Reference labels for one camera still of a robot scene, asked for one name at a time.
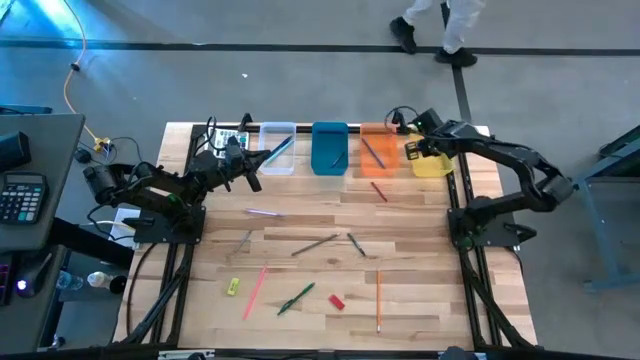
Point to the clear plastic bin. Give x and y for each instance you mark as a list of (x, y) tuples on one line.
[(262, 131)]

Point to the black keyboard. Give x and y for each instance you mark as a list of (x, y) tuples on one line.
[(5, 280)]

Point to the black speaker box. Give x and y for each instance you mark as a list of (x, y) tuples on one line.
[(12, 150)]

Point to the orange pencil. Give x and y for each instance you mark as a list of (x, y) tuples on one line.
[(379, 300)]

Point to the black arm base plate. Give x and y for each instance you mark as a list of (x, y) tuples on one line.
[(507, 217), (150, 235)]

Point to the black round adapter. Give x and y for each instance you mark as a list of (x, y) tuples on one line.
[(82, 156)]

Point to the black desk calculator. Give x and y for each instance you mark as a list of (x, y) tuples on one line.
[(22, 200)]

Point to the pink pencil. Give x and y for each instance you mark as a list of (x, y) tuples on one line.
[(255, 292)]

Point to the black computer mouse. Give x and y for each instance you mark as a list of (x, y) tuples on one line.
[(30, 280)]

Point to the white desk calculator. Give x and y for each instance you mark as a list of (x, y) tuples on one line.
[(220, 136)]

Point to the dark monitor edge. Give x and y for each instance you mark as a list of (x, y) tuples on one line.
[(25, 109)]

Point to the white paper sheet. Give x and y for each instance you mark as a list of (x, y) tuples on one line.
[(119, 216)]

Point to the turquoise pen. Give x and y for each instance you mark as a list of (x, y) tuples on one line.
[(280, 153)]

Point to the grey lower desk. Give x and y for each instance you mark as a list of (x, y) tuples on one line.
[(30, 325)]

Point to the yellow plug connector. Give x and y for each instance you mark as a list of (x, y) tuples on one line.
[(101, 145)]

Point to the blue-grey metal table frame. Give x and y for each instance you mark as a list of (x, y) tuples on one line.
[(615, 284)]

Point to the lilac pen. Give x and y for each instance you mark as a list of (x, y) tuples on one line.
[(264, 212)]

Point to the black aluminium table frame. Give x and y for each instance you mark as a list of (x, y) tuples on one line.
[(303, 128)]

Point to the white bottle black cap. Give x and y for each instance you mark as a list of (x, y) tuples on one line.
[(100, 280)]

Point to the teal plastic bin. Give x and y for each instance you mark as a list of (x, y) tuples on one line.
[(322, 150)]

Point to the red eraser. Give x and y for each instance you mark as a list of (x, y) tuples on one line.
[(336, 302)]

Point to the orange plastic bin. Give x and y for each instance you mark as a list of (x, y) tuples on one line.
[(389, 165)]

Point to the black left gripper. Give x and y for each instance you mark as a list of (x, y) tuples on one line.
[(235, 162)]

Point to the blue crayon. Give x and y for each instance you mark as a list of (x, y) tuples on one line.
[(338, 159)]

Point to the yellow eraser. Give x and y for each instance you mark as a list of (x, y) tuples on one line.
[(233, 286)]

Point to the person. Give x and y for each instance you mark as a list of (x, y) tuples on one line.
[(462, 25)]

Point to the grey side desk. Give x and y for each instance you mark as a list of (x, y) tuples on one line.
[(60, 150)]

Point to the yellow plastic bin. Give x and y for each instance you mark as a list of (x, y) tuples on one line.
[(432, 167)]

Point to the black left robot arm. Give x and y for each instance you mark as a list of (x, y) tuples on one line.
[(150, 185)]

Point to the green ballpoint pen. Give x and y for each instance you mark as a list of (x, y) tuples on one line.
[(296, 299)]

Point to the blue pencil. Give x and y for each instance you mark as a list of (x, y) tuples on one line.
[(373, 153)]

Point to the black pencil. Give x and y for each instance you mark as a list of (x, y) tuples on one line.
[(315, 245)]

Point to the green crayon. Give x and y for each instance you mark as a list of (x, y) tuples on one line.
[(356, 244)]

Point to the red crayon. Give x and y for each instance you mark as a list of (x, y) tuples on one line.
[(379, 192)]

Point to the blue pen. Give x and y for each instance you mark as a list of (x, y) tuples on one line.
[(282, 144)]

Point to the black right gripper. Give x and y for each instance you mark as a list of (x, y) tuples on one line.
[(430, 131)]

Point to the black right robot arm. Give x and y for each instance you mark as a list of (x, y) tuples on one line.
[(520, 160)]

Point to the clear water bottle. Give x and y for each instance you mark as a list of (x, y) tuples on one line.
[(70, 281)]

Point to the grey pencil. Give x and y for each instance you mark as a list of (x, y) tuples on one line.
[(243, 240)]

